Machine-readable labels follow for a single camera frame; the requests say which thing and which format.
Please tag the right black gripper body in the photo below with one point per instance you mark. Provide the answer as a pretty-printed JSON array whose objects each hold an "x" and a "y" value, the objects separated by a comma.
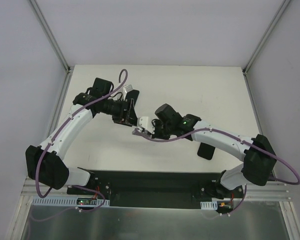
[{"x": 153, "y": 130}]

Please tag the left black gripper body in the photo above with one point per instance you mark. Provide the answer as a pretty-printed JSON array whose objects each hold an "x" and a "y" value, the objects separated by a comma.
[{"x": 126, "y": 111}]

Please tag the black smartphone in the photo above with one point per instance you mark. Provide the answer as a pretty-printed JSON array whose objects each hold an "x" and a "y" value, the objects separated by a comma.
[{"x": 133, "y": 96}]

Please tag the black phone case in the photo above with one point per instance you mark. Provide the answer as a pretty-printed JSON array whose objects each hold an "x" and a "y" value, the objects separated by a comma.
[{"x": 206, "y": 151}]

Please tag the lilac phone case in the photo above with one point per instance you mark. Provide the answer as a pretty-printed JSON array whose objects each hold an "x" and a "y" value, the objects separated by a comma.
[{"x": 137, "y": 131}]

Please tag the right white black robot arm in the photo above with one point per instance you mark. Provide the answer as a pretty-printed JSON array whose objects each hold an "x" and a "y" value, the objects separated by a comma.
[{"x": 254, "y": 152}]

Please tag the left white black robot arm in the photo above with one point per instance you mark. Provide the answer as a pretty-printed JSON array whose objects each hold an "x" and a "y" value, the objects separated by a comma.
[{"x": 45, "y": 163}]

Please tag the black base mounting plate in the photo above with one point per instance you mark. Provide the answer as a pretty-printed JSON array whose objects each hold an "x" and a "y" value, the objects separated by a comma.
[{"x": 146, "y": 189}]

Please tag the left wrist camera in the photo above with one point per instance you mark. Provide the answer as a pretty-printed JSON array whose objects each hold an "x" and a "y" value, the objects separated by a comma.
[{"x": 126, "y": 89}]

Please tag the left aluminium frame post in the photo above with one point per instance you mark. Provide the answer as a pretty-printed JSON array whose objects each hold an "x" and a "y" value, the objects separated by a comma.
[{"x": 49, "y": 34}]

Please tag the aluminium frame post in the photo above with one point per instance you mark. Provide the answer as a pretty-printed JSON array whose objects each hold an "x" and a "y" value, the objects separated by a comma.
[
  {"x": 49, "y": 34},
  {"x": 266, "y": 35}
]

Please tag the right white cable duct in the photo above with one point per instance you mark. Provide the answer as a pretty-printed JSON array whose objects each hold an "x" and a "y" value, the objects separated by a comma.
[{"x": 209, "y": 205}]

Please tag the white cable duct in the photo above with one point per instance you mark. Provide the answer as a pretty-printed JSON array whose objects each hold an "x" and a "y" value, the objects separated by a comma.
[
  {"x": 57, "y": 201},
  {"x": 209, "y": 205}
]

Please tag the left white cable duct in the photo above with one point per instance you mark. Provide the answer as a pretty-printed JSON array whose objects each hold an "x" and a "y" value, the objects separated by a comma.
[{"x": 57, "y": 201}]

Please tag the right aluminium frame post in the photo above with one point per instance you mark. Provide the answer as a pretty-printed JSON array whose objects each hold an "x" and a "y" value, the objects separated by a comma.
[{"x": 266, "y": 35}]

